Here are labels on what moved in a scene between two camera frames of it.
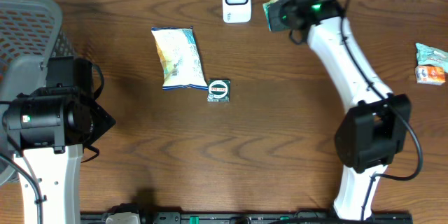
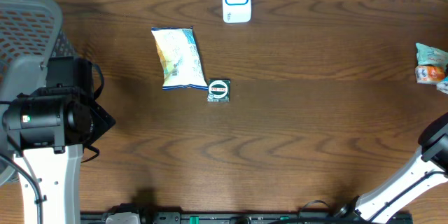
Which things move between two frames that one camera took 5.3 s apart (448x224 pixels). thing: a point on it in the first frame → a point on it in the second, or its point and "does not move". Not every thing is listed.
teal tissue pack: x=272 y=10 → x=442 y=86
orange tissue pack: x=430 y=75 does not move
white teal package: x=180 y=55 does not move
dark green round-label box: x=218 y=90 does not move
